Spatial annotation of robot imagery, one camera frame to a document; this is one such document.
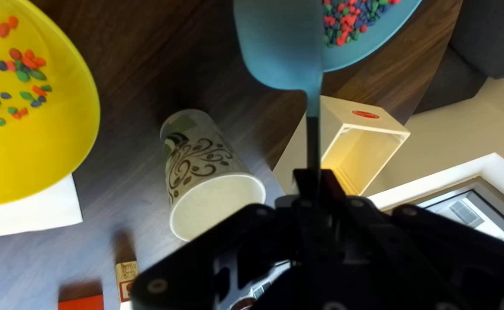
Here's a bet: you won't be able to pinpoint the scattered coloured pellets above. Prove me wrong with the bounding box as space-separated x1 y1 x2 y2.
0 16 53 130

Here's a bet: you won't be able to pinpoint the white frame with vent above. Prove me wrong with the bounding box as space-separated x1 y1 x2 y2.
366 153 504 251

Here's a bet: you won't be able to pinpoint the blue ladle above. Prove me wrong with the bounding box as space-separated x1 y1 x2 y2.
233 0 324 173

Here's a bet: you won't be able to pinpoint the white open box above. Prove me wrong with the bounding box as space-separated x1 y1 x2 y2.
320 96 411 197

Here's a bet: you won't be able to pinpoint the dark grey sofa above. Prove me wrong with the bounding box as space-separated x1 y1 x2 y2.
414 0 504 115

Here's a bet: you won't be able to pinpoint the red block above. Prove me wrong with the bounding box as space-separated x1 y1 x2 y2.
57 282 105 310

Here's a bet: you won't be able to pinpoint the heap of coloured pellets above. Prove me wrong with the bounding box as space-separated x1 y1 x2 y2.
322 0 401 47

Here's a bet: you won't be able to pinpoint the small printed packet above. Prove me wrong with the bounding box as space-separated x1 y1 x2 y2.
115 260 140 310

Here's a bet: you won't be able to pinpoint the yellow bowl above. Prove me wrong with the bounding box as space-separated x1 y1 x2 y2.
0 0 101 210

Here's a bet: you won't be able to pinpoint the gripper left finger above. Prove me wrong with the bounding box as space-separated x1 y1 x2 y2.
130 169 317 310

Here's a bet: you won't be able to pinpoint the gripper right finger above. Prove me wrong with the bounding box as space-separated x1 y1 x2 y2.
320 169 504 310

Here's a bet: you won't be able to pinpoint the white paper sheet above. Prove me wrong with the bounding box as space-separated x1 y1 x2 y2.
0 174 84 241

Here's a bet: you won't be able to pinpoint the patterned paper cup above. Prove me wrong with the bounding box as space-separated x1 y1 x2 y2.
160 109 267 242

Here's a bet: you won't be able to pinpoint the blue bowl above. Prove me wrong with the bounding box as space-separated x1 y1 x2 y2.
321 0 423 73

